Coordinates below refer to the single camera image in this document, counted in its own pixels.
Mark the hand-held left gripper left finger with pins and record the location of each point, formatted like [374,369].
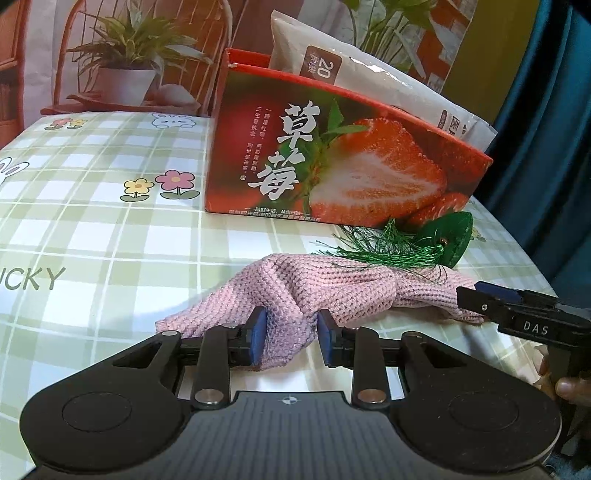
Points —
[258,336]

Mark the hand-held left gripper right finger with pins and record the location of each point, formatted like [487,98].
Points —
[326,340]

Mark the white plastic packet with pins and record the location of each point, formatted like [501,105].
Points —
[369,78]

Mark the red strawberry cardboard box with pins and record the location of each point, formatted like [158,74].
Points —
[258,152]

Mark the pink knitted cloth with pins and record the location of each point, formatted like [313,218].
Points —
[332,286]

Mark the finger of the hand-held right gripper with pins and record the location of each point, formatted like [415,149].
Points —
[496,289]
[480,303]

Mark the printed room scene wall cloth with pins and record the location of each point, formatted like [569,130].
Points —
[46,46]

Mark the person's right hand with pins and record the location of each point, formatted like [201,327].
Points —
[575,389]

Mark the teal curtain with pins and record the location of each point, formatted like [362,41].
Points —
[545,161]

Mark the green checkered bunny tablecloth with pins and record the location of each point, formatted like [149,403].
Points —
[115,258]

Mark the green tassel ornament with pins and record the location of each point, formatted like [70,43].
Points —
[448,235]

